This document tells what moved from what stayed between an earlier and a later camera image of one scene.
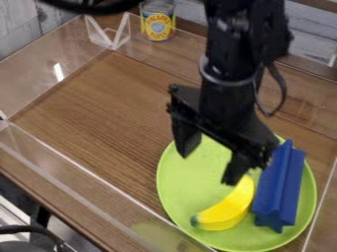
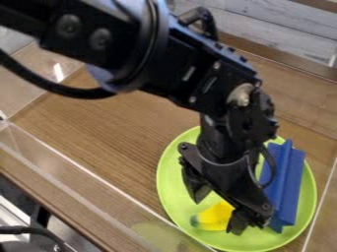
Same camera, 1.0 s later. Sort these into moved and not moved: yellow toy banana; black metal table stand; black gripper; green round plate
Moved: black gripper
Not moved: yellow toy banana; black metal table stand; green round plate
